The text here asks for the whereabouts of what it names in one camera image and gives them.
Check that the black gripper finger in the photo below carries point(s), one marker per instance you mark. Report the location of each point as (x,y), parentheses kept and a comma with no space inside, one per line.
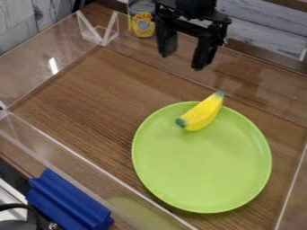
(204,52)
(165,36)

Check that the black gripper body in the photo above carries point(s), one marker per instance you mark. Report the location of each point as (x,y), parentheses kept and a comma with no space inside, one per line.
(192,15)

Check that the yellow toy banana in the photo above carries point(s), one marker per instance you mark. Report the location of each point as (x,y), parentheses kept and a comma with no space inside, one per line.
(203,113)

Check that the green round plate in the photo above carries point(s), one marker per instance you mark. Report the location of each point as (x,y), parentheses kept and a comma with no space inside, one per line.
(204,171)

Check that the yellow labelled tin can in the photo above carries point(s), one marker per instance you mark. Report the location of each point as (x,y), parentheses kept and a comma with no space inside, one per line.
(140,18)

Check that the clear acrylic front barrier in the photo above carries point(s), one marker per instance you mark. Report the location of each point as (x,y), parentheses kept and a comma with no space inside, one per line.
(36,152)

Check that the blue plastic clamp block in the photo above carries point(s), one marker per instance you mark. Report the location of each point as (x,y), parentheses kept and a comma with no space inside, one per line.
(65,204)

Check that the clear acrylic corner bracket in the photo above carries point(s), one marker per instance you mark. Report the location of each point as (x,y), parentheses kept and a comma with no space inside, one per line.
(97,34)

